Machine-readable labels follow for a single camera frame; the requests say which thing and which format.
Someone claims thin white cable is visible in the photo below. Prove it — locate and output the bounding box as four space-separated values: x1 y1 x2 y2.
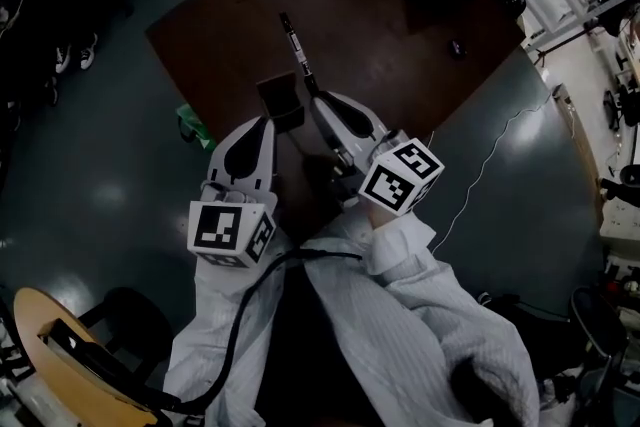
428 94 552 257

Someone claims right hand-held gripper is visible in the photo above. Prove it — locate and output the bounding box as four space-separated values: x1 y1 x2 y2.
309 89 446 217

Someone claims black wire-frame chair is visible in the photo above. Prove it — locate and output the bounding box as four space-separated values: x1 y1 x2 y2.
570 285 632 369

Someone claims person's right forearm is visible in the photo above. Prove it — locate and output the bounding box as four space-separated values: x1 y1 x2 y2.
364 202 542 427

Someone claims person's left forearm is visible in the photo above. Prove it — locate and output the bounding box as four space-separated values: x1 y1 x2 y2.
163 234 306 427

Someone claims green bag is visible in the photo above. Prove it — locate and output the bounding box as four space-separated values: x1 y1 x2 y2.
175 102 217 152

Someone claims dark square pen holder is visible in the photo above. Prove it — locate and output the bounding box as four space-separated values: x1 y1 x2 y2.
255 70 306 135

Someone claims black box device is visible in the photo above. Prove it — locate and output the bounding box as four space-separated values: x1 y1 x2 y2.
38 317 149 399

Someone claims round wooden stool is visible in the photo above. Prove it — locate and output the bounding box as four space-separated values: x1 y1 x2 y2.
12 286 169 427

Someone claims black pen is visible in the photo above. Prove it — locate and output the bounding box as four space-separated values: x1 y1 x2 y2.
277 11 321 97

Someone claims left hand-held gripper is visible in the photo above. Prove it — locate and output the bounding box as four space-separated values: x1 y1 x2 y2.
187 114 280 270

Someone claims black cable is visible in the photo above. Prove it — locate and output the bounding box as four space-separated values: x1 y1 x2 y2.
144 248 363 417

